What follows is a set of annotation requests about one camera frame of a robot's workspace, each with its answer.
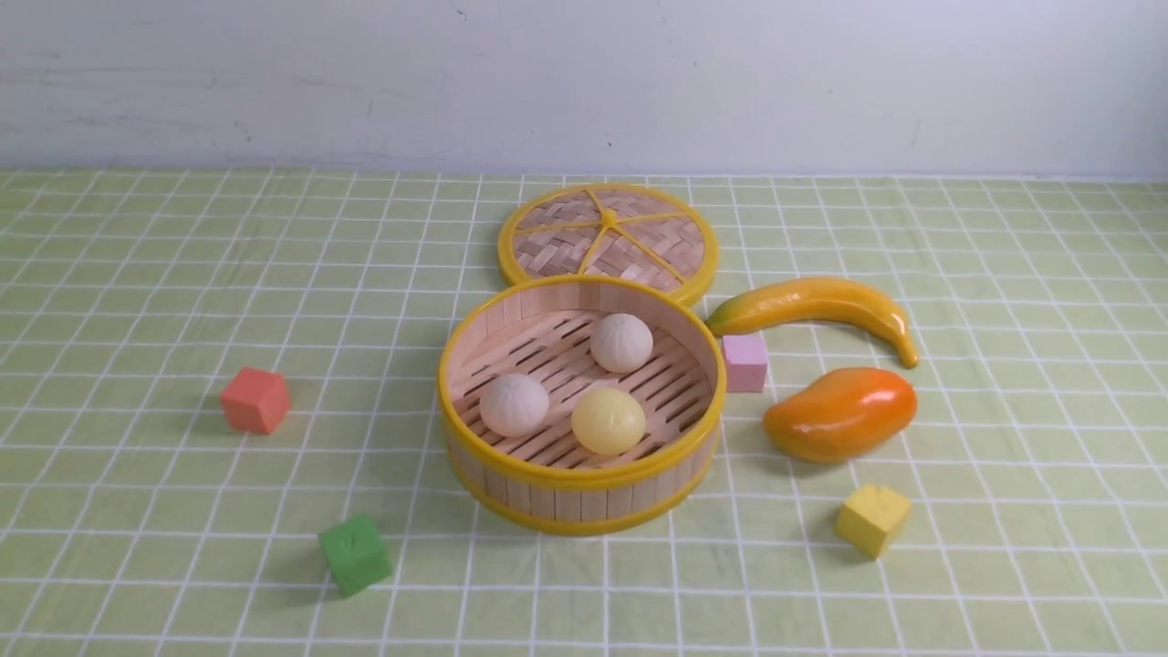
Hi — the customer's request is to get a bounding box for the yellow plastic banana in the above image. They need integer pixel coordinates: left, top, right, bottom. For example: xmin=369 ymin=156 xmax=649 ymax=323
xmin=705 ymin=277 xmax=922 ymax=369

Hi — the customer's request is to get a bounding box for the woven bamboo steamer lid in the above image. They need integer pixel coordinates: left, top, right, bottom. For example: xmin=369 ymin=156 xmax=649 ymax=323
xmin=498 ymin=182 xmax=719 ymax=305

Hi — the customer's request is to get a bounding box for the bamboo steamer tray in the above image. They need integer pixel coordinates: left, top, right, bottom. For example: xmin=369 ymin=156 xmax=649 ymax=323
xmin=434 ymin=275 xmax=726 ymax=535

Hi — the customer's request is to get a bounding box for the pink foam cube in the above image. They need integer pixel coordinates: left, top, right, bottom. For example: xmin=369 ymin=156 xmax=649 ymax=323
xmin=721 ymin=333 xmax=770 ymax=392

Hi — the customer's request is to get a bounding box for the orange plastic mango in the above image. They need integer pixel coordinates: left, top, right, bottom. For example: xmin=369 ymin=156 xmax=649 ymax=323
xmin=762 ymin=367 xmax=918 ymax=464

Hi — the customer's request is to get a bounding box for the green foam cube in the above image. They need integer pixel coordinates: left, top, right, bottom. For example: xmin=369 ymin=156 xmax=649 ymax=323
xmin=318 ymin=513 xmax=392 ymax=599

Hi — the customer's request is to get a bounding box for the yellow foam cube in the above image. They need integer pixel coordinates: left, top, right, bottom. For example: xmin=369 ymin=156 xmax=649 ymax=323
xmin=834 ymin=484 xmax=913 ymax=560

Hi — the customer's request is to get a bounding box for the pale yellow smooth bun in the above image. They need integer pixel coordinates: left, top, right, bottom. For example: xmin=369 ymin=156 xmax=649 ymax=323
xmin=570 ymin=387 xmax=647 ymax=456

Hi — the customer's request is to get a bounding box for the red foam cube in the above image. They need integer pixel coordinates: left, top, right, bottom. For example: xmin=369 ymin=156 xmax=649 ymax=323
xmin=218 ymin=367 xmax=291 ymax=435

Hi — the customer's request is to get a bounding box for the green checkered tablecloth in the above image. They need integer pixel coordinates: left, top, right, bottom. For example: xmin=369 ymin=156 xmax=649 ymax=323
xmin=1 ymin=170 xmax=1167 ymax=656

